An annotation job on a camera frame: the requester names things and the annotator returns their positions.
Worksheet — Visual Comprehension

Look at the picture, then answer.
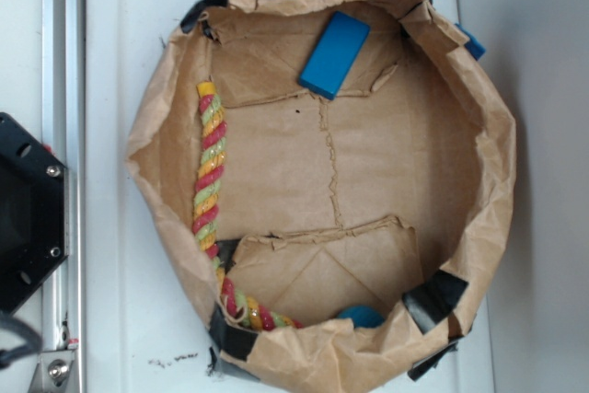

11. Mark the blue rectangular block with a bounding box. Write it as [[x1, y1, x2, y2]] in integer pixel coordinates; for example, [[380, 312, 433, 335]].
[[298, 11, 370, 100]]

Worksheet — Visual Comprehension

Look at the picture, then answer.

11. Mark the brown paper bag bin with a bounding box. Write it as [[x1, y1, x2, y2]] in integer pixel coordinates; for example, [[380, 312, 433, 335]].
[[126, 0, 516, 392]]

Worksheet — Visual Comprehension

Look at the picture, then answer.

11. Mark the blue ball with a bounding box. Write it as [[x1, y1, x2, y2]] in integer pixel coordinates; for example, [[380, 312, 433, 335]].
[[336, 305, 385, 329]]

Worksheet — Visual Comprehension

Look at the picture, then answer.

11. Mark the red yellow green twisted rope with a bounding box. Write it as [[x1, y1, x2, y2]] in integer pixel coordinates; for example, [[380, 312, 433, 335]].
[[191, 81, 305, 332]]

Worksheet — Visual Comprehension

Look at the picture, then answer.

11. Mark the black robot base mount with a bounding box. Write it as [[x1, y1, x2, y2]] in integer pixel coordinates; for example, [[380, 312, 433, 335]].
[[0, 112, 66, 314]]

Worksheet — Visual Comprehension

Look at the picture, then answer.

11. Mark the aluminium extrusion rail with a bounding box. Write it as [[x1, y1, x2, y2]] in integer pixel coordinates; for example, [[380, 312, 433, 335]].
[[41, 0, 87, 392]]

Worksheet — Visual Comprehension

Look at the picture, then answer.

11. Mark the metal corner bracket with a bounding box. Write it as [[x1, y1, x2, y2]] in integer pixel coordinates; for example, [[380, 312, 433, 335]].
[[28, 350, 75, 393]]

